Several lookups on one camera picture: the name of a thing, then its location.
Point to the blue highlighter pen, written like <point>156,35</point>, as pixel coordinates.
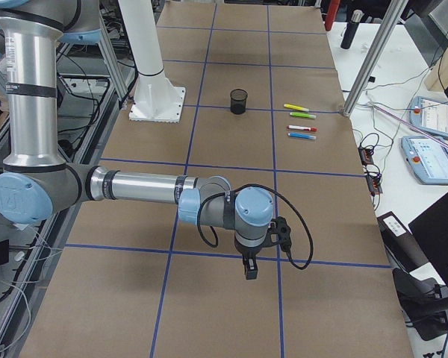
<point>301,136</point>

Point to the black thermos bottle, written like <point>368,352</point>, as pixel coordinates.
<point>351,29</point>

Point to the upper teach pendant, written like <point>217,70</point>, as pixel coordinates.
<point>429,115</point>

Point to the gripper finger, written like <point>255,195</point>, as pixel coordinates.
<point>253,270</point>
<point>247,269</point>

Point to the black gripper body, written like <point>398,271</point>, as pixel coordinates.
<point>247,252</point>

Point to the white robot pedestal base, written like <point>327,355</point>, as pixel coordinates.
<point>155,99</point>

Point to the aluminium frame post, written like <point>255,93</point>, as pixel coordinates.
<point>379,42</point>

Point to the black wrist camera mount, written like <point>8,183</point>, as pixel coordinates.
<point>279,234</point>

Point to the green highlighter pen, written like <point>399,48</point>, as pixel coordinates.
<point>302,115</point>

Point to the red white marker pen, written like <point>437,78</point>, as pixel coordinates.
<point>301,128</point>

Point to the black mesh pen cup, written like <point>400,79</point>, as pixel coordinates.
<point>238,99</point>

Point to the yellow highlighter pen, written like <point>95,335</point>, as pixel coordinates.
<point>296,108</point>

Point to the red bottle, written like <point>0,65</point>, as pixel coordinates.
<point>331,14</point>

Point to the lower teach pendant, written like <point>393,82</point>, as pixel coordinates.
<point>427,159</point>

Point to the teach pendant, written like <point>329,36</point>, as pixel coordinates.
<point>427,159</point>
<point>429,115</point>

